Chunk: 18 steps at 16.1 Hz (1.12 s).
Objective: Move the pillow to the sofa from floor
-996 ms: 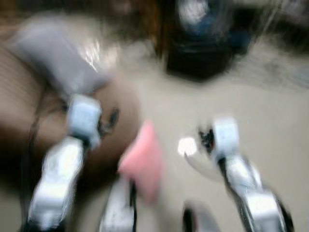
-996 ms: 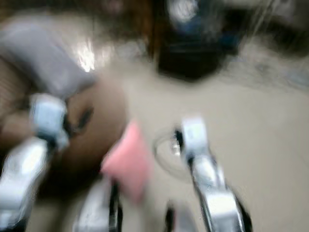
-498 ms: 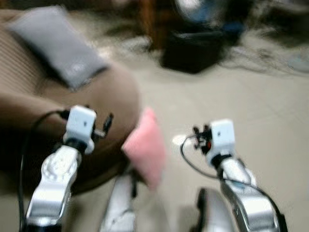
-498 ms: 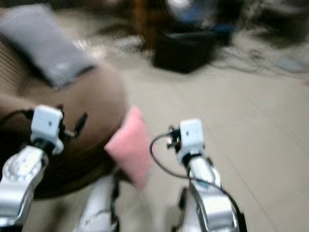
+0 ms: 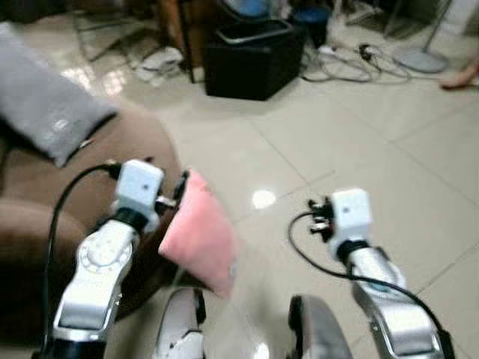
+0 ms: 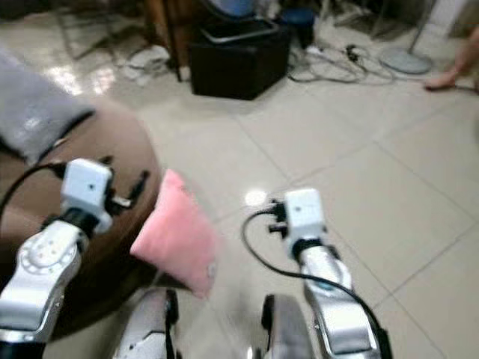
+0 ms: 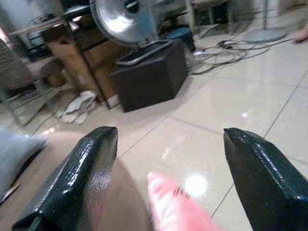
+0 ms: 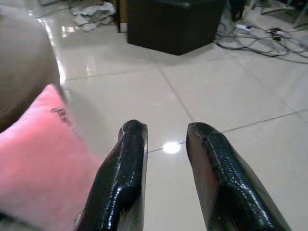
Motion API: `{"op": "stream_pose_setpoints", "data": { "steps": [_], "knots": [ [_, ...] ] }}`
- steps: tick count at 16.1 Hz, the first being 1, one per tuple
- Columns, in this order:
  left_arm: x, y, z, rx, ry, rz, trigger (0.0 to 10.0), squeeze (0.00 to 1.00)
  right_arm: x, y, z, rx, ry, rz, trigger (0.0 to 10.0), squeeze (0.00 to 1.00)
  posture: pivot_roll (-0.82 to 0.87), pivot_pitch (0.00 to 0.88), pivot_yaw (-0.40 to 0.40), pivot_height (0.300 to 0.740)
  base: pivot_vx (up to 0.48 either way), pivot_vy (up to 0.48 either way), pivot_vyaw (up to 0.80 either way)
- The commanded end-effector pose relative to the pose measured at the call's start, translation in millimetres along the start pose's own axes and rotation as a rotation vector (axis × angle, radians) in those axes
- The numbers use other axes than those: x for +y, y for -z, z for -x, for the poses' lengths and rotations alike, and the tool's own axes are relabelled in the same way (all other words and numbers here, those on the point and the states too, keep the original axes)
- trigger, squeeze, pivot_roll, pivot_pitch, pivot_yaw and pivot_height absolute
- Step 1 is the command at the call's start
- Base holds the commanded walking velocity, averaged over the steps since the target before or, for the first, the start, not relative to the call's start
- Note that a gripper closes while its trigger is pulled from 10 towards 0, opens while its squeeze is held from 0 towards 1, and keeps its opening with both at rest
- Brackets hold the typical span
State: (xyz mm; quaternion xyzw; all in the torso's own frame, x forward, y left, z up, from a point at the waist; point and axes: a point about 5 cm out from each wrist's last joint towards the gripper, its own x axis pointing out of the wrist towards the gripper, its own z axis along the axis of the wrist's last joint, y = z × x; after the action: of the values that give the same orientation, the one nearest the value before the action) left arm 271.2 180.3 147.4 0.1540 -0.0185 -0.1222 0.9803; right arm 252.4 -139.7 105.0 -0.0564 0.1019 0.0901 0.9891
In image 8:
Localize pink pillow with black print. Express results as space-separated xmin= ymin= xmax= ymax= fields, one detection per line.
xmin=0 ymin=84 xmax=103 ymax=231

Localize black box ottoman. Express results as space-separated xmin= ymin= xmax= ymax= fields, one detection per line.
xmin=127 ymin=0 xmax=226 ymax=56

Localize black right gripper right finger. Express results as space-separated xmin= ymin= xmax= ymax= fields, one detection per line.
xmin=185 ymin=122 xmax=292 ymax=231

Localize tangled black cables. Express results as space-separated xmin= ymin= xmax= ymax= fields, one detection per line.
xmin=214 ymin=23 xmax=308 ymax=64

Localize beige sofa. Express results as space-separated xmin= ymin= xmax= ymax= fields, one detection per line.
xmin=0 ymin=4 xmax=61 ymax=132

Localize dark wooden furniture leg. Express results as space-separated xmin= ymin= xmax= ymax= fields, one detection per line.
xmin=115 ymin=0 xmax=122 ymax=33

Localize white power strip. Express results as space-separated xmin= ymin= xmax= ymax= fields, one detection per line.
xmin=234 ymin=23 xmax=252 ymax=31

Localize crumpled white paper pile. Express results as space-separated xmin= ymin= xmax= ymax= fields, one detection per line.
xmin=72 ymin=4 xmax=116 ymax=32

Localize metal frame stand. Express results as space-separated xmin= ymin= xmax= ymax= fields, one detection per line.
xmin=261 ymin=0 xmax=308 ymax=29

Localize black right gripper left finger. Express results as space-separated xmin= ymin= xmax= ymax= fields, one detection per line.
xmin=76 ymin=119 xmax=149 ymax=231

